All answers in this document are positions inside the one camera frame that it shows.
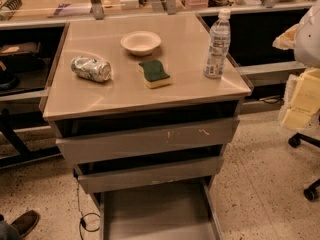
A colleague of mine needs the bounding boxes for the green and yellow sponge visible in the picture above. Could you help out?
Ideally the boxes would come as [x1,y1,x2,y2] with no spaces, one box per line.
[138,60,171,89]

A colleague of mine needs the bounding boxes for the open bottom grey drawer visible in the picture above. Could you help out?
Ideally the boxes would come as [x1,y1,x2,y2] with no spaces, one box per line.
[100,179,223,240]

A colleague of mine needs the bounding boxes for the grey drawer cabinet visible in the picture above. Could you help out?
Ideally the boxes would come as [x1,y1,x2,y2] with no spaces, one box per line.
[38,12,255,240]

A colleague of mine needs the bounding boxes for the metal coil stand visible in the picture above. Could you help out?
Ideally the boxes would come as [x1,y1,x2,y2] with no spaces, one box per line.
[0,0,22,21]

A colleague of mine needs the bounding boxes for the white paper bowl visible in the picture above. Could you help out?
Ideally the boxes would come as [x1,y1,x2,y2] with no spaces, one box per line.
[120,31,161,56]

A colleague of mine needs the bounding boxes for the crushed silver soda can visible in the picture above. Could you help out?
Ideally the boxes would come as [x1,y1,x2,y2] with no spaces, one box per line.
[71,56,111,83]

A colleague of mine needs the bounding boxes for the purple white paper sheet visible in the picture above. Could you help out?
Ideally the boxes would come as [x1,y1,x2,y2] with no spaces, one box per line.
[52,3,92,17]

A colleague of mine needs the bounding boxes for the top grey drawer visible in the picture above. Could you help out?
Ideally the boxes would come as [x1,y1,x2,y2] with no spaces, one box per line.
[57,117,239,165]

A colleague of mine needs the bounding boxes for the brown shoe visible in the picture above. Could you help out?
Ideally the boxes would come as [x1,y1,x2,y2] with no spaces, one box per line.
[11,210,40,238]

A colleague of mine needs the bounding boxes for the clear plastic water bottle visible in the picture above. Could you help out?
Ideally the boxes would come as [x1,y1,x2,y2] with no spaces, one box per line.
[203,8,231,78]

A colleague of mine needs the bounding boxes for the long wooden workbench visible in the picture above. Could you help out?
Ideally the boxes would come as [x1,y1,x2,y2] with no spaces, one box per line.
[1,0,316,21]

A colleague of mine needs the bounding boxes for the black floor cable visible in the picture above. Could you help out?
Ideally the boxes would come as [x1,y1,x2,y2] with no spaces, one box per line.
[75,180,101,240]

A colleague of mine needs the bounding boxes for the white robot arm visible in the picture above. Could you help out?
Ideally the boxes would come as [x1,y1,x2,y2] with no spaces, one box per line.
[273,0,320,130]

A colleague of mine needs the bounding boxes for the middle grey drawer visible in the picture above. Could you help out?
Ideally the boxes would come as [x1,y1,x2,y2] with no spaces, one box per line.
[78,156,224,193]

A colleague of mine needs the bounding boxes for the black office chair base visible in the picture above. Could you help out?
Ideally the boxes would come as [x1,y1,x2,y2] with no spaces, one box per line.
[288,132,320,202]

